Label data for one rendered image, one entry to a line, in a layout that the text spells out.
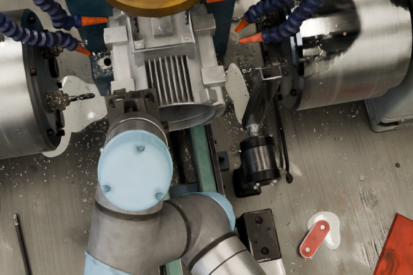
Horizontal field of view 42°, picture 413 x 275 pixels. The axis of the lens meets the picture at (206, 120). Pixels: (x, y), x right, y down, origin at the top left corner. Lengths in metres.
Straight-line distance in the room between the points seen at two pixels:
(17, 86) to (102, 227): 0.35
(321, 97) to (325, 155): 0.28
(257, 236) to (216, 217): 0.40
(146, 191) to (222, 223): 0.18
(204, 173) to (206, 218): 0.36
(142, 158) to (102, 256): 0.13
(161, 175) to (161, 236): 0.11
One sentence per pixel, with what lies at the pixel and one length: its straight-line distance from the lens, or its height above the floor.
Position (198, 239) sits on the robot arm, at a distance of 0.69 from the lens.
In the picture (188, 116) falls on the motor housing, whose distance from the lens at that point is 1.04.
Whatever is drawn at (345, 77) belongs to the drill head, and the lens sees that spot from 0.94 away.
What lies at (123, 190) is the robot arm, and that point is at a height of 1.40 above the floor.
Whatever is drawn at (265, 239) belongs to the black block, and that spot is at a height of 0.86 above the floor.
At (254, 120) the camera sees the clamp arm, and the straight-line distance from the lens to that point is 0.94.
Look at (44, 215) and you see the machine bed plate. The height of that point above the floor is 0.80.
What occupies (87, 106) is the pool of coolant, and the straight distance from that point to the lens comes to 1.22.
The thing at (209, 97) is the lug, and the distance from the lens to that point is 0.90.
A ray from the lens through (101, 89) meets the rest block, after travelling 1.18.
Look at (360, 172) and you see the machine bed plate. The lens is 1.23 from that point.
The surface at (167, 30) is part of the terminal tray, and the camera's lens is 0.90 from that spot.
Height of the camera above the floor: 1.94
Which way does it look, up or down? 73 degrees down
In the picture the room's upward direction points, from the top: 8 degrees clockwise
